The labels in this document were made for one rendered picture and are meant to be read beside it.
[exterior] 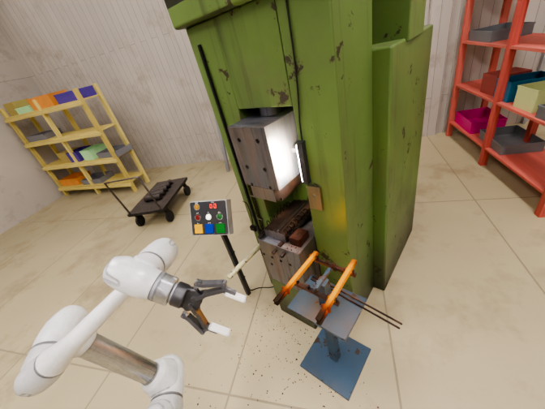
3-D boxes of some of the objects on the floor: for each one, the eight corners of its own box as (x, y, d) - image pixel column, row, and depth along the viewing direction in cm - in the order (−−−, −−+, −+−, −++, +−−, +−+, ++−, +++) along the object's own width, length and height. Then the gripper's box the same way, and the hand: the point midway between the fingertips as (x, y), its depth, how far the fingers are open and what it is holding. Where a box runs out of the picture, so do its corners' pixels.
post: (248, 295, 262) (213, 213, 205) (246, 294, 265) (210, 212, 207) (251, 293, 265) (216, 210, 207) (248, 291, 267) (213, 209, 210)
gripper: (190, 253, 79) (253, 278, 81) (166, 315, 85) (225, 337, 87) (182, 264, 72) (251, 291, 74) (156, 331, 77) (221, 355, 79)
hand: (233, 315), depth 80 cm, fingers open, 13 cm apart
